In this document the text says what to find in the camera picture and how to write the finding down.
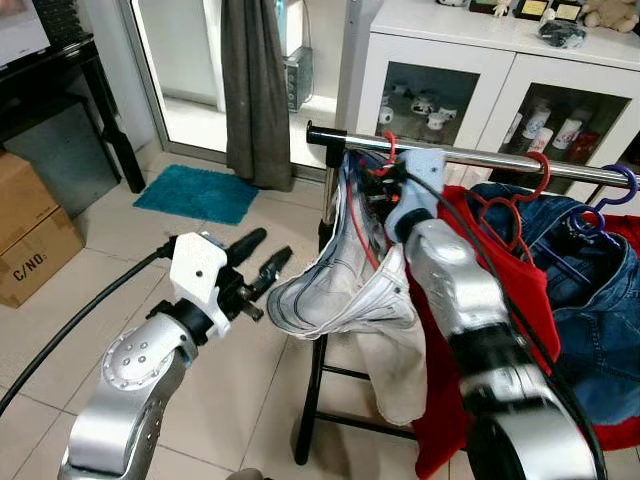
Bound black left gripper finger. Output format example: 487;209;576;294
225;227;269;269
252;246;295;293

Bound red plastic hanger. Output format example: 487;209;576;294
345;130;401;273
470;150;553;256

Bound white garment green print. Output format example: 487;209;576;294
265;150;429;426

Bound purple plastic hanger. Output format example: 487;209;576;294
570;163;640;241

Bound teal floor mat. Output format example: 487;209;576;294
133;165;261;226

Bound chrome clothes rack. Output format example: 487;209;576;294
295;120;640;466

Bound grey ribbed appliance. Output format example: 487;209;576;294
283;45;316;111

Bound grey curtain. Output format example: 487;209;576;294
220;0;293;191

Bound red shirt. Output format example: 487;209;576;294
410;185;561;479

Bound white glass-door cabinet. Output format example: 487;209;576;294
340;0;640;191

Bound white framed glass door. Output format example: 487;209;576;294
120;0;351;171

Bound cardboard box printed C/NO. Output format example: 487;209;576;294
0;205;86;309

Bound blue denim jeans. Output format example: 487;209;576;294
470;182;640;426

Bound black table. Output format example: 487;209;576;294
0;35;148;196

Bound brown teddy bear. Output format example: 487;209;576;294
583;0;640;31

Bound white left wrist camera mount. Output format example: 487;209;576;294
168;232;231;336

